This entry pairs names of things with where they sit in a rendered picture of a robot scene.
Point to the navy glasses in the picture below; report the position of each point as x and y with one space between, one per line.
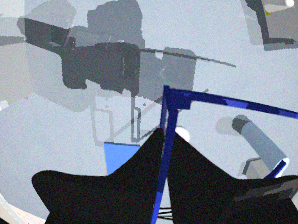
174 99

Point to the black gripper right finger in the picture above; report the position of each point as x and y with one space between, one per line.
201 193

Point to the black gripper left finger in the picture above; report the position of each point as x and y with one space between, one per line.
126 196

